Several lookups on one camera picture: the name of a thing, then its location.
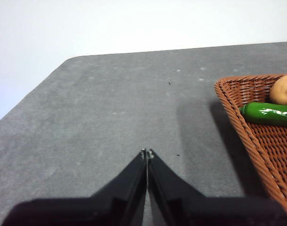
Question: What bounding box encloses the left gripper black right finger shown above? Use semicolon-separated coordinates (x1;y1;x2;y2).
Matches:
147;149;287;226

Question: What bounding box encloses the yellow-brown potato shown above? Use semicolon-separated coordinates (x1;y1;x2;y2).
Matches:
269;74;287;107

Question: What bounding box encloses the brown woven wicker basket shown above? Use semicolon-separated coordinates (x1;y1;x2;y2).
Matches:
214;74;287;216

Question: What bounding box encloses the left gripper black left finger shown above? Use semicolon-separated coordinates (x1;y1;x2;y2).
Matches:
1;148;148;226

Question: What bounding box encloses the green pepper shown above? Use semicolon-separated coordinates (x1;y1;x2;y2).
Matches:
239;102;287;129

